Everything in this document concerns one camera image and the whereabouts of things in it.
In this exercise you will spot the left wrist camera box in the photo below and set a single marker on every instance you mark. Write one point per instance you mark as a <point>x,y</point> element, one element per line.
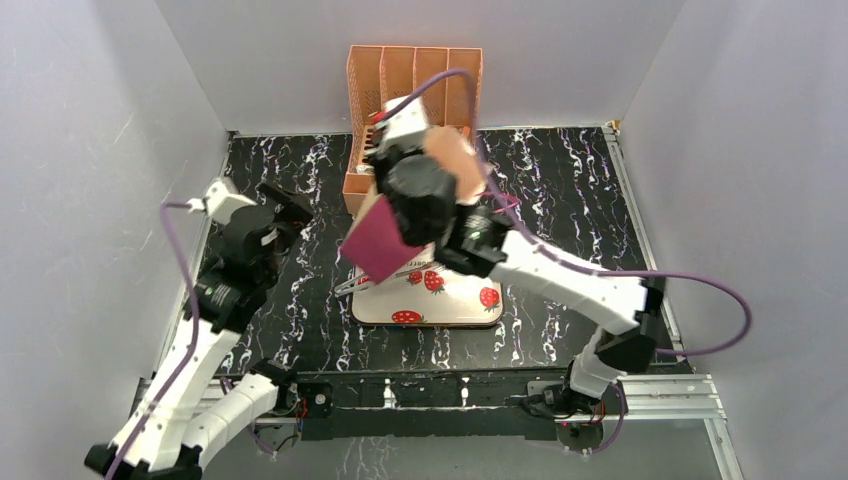
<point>220,201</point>

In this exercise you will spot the strawberry print tray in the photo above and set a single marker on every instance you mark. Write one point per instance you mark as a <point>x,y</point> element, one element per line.
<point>435,299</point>

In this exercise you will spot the metal tongs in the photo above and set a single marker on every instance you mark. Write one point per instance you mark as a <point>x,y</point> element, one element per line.
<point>363,281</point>

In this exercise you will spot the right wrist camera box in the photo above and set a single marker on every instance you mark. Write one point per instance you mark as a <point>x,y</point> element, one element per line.
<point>405,130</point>

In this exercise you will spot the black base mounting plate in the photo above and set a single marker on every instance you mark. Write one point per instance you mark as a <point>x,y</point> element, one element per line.
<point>523,401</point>

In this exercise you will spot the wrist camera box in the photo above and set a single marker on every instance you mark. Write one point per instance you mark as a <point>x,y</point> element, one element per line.
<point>220,201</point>
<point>405,130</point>

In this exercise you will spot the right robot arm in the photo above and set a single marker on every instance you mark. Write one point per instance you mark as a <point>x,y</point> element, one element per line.
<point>620,304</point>

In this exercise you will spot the orange plastic file organizer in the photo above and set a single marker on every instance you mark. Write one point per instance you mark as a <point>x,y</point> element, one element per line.
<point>377,74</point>

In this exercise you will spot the aluminium frame rail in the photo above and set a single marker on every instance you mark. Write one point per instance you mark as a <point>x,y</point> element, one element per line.
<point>637,397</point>

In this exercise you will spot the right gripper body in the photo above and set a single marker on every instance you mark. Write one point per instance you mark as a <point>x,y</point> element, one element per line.
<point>387,158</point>

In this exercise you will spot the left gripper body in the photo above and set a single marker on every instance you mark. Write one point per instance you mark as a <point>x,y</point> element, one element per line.
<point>287,229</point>

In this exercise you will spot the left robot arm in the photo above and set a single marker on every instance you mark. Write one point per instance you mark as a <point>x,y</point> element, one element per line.
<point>165,438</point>

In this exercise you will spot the paper cake bag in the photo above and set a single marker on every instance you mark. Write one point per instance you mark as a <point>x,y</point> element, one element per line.
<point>472,245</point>

